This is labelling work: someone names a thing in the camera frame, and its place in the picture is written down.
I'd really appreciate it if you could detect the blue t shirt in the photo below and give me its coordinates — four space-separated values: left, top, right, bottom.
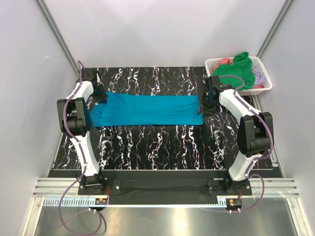
91 92 203 127

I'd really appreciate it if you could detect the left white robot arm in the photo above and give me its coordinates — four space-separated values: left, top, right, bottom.
57 68 107 195

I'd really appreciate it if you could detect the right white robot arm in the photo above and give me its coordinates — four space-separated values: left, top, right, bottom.
198 76 274 195

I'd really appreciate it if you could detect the pink t shirt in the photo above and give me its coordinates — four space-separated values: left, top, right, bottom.
210 58 233 74

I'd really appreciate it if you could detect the green t shirt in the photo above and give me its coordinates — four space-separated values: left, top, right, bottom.
211 52 255 91

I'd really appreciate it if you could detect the lilac t shirt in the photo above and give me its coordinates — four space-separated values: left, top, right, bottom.
252 68 265 88

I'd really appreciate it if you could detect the white plastic laundry basket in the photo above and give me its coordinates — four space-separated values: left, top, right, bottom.
205 56 273 96

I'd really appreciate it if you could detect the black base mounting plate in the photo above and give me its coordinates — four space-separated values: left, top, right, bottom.
78 169 253 205

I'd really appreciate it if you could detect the left aluminium frame post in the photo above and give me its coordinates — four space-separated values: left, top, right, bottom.
35 0 79 75

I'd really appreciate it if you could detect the aluminium frame post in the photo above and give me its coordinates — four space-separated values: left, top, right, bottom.
35 0 79 75
256 0 295 58

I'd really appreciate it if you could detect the right aluminium frame post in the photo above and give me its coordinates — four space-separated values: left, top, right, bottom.
256 0 295 58

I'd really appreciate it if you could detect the aluminium rail bar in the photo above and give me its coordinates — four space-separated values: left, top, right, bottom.
32 177 299 198

